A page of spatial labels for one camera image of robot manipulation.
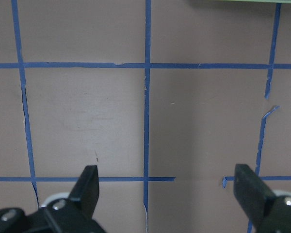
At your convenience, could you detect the light green plastic tray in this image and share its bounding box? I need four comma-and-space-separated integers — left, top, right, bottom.
214, 0, 291, 4

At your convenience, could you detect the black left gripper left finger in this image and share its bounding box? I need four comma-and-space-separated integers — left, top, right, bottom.
68, 165, 99, 218

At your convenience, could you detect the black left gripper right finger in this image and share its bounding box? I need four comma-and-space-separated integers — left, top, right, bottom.
233, 164, 277, 226

